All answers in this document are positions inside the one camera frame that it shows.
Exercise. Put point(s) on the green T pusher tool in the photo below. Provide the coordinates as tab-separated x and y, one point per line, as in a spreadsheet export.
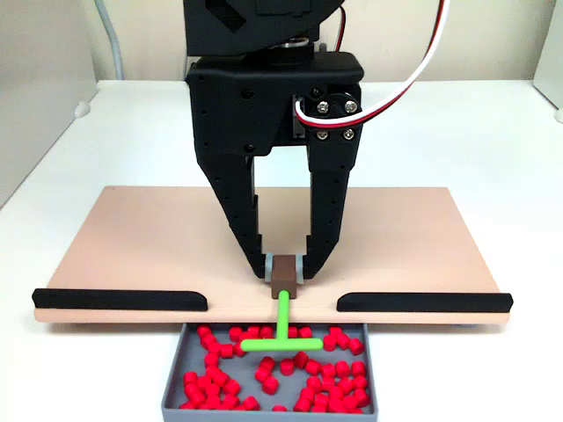
283	316

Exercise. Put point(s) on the red granule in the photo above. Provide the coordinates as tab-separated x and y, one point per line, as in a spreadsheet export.
211	359
220	379
292	332
349	401
327	383
263	374
226	350
287	365
304	332
301	404
347	384
336	404
301	359
360	381
335	332
215	347
319	409
361	397
215	373
355	346
212	401
308	393
253	330
356	411
267	362
327	370
330	343
228	401
204	381
342	340
266	331
280	409
357	368
203	330
239	349
341	367
342	409
246	336
314	381
212	390
236	332
312	367
198	397
336	392
270	385
231	387
190	378
321	400
192	389
250	403
209	340

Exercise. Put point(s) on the grey rectangular container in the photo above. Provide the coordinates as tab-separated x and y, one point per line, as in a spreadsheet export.
246	373

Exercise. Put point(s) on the tan flat work board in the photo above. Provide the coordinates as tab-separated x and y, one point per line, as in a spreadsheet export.
154	237

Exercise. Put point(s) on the white tube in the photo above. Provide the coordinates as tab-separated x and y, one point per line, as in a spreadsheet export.
115	48

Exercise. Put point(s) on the black edge rail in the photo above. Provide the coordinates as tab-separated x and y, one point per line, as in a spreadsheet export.
422	302
119	300

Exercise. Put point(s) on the white corner bracket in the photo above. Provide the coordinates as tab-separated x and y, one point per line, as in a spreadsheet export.
559	115
82	109

